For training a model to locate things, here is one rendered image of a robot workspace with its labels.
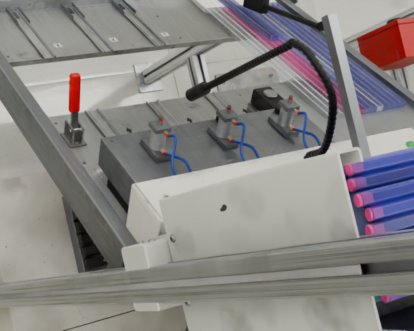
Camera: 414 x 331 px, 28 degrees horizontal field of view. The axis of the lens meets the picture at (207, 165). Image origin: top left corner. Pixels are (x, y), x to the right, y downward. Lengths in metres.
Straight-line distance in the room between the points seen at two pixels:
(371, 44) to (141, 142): 1.06
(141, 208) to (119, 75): 1.47
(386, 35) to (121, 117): 0.92
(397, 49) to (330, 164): 1.41
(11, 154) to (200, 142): 1.19
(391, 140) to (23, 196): 0.75
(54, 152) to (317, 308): 0.63
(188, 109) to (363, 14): 1.74
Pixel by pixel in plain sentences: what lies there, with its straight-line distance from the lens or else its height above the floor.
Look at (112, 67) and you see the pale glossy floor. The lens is 2.48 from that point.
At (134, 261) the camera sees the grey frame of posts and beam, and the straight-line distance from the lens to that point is 0.94.
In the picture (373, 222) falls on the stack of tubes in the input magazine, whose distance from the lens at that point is 0.72.
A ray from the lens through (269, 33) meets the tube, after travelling 1.19.
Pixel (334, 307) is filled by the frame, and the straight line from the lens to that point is 0.68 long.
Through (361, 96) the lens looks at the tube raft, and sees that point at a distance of 1.52.
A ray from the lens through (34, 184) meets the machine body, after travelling 1.67.
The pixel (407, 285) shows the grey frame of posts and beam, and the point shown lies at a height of 1.78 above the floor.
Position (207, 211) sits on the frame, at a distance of 0.82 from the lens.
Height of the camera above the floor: 2.21
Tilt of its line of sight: 60 degrees down
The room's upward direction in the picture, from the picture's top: 72 degrees clockwise
